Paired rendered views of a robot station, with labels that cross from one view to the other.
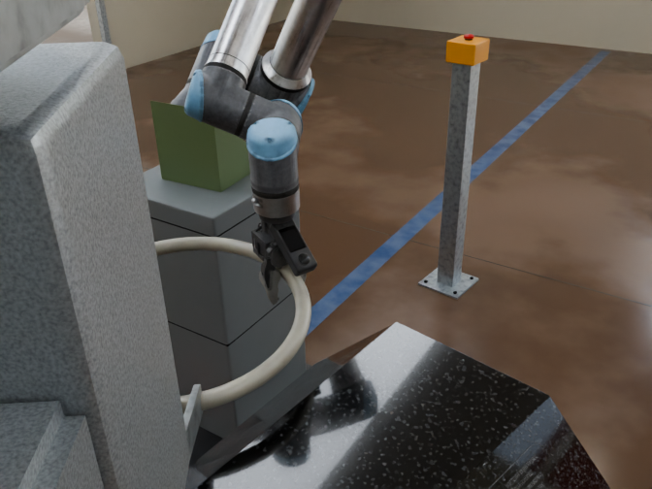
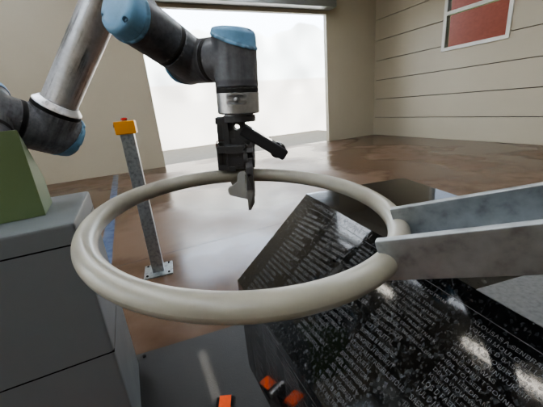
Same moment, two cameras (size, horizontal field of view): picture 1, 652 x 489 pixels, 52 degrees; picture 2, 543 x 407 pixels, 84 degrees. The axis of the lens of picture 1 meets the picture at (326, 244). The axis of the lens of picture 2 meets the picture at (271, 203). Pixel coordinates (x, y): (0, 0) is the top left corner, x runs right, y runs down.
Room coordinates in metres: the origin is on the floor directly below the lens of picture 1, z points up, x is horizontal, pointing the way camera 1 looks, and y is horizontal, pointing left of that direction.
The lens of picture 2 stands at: (0.75, 0.64, 1.10)
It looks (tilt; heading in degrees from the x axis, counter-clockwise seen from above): 18 degrees down; 303
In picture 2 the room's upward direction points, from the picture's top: 5 degrees counter-clockwise
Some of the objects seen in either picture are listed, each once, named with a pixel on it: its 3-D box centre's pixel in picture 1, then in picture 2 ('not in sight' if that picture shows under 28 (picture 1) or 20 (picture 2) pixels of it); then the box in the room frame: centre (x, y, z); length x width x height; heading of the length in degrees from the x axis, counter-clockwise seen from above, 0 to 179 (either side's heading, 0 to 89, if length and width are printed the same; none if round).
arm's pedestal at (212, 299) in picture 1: (219, 294); (50, 334); (1.87, 0.36, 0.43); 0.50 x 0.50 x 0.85; 57
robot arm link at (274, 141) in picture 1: (273, 157); (233, 60); (1.17, 0.09, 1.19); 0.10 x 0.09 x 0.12; 177
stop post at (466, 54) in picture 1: (457, 172); (142, 201); (2.57, -0.55, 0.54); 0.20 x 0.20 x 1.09; 50
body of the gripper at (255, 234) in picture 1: (277, 233); (237, 143); (1.18, 0.10, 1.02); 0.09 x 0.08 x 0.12; 33
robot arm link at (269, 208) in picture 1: (275, 199); (237, 104); (1.17, 0.10, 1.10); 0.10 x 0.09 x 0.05; 123
